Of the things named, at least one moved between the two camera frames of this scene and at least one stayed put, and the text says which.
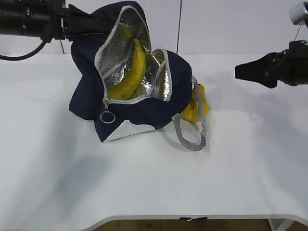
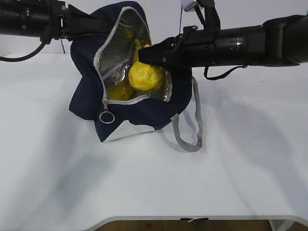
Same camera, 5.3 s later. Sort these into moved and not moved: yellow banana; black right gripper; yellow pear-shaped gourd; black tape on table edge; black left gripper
Moved: black right gripper; yellow pear-shaped gourd
Not moved: black tape on table edge; black left gripper; yellow banana
